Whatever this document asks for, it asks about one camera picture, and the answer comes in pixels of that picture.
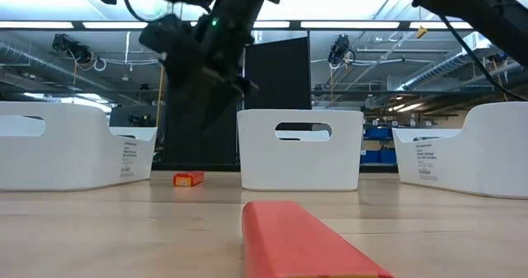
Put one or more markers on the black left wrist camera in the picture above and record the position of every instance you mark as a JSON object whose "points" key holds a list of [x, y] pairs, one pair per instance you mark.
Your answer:
{"points": [[169, 36]]}

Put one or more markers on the black partition panel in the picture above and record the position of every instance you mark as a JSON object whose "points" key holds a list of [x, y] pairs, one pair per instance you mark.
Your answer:
{"points": [[280, 72], [224, 146]]}

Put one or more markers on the silver ventilation duct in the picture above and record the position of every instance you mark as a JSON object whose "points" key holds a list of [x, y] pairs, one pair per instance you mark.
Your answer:
{"points": [[45, 65]]}

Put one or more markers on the white ceiling air unit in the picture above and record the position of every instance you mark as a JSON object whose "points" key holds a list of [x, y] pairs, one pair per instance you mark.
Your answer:
{"points": [[478, 42]]}

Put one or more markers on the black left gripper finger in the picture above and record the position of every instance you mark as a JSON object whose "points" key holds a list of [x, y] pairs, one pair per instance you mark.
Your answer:
{"points": [[183, 100], [218, 105]]}

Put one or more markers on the yellow hanging tag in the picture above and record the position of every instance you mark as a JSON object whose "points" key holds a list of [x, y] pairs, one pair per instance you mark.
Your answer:
{"points": [[421, 32]]}

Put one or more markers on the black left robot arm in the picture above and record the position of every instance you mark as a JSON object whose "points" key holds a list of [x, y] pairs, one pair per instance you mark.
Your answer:
{"points": [[235, 10]]}

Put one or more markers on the white plastic storage bin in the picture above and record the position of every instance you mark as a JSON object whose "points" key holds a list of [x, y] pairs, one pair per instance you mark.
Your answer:
{"points": [[62, 158], [486, 162]]}

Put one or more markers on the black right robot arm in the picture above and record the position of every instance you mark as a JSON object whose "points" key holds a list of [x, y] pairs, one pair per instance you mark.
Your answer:
{"points": [[486, 10]]}

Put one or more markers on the black ceiling-hung device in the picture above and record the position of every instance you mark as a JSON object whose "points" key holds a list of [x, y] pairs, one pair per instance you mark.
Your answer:
{"points": [[340, 49], [72, 48]]}

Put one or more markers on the large red wooden block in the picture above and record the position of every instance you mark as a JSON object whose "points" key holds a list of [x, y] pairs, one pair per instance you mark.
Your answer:
{"points": [[288, 241]]}

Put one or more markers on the blue storage bin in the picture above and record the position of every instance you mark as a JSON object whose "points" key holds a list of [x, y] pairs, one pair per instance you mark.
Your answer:
{"points": [[377, 157], [377, 133]]}

